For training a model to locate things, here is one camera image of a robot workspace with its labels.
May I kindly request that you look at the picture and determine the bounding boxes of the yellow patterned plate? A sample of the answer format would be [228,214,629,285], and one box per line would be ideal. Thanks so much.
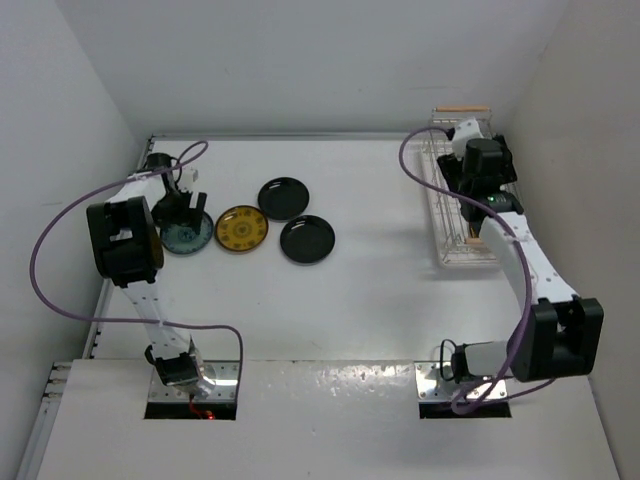
[466,222,482,243]
[214,205,269,254]

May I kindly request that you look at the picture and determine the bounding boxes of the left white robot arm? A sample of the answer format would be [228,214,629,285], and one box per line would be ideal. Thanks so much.
[86,153,212,399]

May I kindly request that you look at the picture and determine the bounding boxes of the black plate rear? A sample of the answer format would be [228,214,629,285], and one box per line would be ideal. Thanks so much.
[257,177,310,221]

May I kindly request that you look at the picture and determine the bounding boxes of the black plate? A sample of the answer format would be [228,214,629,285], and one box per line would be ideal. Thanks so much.
[279,215,336,265]
[257,177,310,221]

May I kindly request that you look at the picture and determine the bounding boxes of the left aluminium table rail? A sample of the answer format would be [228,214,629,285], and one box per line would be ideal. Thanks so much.
[17,134,156,480]

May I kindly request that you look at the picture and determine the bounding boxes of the black plate front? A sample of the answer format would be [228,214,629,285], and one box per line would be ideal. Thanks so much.
[279,215,336,265]

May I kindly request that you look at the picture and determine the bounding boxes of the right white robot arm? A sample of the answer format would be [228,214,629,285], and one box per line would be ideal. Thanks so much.
[437,134,604,383]

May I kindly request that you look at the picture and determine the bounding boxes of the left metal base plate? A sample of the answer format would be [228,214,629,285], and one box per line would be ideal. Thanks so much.
[147,360,239,403]

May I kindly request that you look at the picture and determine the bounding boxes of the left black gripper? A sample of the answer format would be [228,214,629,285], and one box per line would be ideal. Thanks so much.
[151,186,206,233]

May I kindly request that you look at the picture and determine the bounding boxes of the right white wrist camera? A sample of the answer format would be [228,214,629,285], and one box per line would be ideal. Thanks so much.
[446,117,484,159]

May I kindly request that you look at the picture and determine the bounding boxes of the blue floral green plate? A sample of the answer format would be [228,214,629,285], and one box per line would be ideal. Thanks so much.
[160,212,214,256]

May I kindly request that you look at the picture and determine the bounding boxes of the wire dish rack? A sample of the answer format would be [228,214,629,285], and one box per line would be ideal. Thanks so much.
[419,106,498,268]

